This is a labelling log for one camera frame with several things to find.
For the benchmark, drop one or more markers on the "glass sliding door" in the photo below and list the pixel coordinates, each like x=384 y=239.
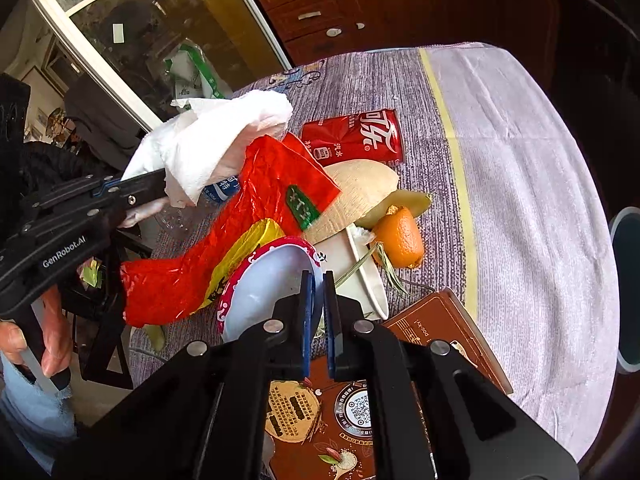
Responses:
x=123 y=46

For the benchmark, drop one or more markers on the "light blue trouser leg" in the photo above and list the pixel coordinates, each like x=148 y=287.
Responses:
x=35 y=426

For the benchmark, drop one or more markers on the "striped grey white tablecloth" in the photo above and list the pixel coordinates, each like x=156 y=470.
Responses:
x=516 y=227

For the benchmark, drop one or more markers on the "brown wooden drawer cabinet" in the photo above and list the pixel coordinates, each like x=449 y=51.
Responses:
x=313 y=29

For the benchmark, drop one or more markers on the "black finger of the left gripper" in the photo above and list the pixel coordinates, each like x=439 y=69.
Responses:
x=136 y=191

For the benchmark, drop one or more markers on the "teal trash bin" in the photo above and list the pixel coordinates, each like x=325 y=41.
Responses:
x=624 y=231

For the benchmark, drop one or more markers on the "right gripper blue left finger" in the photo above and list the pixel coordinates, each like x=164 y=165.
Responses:
x=306 y=297

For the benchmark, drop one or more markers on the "clear water bottle blue label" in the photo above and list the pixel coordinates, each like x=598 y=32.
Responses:
x=221 y=191

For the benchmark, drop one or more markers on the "melon rind slice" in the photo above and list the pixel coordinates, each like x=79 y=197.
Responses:
x=363 y=185

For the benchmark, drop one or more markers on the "red white paper bowl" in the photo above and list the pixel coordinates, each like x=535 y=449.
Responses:
x=272 y=272

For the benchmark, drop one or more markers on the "red cola can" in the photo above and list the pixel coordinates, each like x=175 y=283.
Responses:
x=370 y=135

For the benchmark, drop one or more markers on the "person's left hand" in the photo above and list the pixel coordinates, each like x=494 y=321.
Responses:
x=53 y=334

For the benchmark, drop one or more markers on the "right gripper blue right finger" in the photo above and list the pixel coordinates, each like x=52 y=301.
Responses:
x=332 y=324

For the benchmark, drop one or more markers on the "white paper towel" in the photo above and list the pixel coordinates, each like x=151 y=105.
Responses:
x=203 y=145

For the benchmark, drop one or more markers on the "red plastic bag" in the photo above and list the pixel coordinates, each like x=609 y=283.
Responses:
x=283 y=190

